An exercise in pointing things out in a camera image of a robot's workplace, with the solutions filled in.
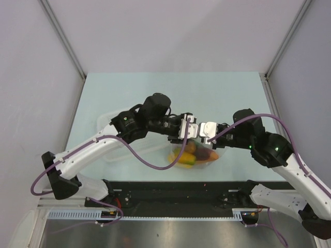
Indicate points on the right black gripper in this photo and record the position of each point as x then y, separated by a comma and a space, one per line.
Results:
217, 145

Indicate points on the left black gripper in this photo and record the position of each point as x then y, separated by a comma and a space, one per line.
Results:
175, 140

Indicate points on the papaya slice with red flesh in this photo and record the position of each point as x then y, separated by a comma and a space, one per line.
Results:
204, 155

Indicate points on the brown kiwi fruit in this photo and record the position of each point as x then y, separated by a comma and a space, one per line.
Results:
191, 148

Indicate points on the clear zip top bag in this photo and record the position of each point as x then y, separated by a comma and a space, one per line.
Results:
197, 164

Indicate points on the yellow green mango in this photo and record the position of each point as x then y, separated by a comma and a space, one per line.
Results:
185, 158

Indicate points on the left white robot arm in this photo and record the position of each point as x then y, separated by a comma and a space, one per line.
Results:
63, 169

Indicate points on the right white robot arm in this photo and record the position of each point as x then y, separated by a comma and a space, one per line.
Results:
312, 206

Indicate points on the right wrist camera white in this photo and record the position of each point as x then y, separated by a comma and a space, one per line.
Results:
207, 130

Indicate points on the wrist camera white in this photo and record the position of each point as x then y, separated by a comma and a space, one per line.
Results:
188, 126
207, 130

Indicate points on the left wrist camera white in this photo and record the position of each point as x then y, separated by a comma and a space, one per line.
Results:
188, 126

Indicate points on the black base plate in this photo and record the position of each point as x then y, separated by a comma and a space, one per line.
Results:
200, 199

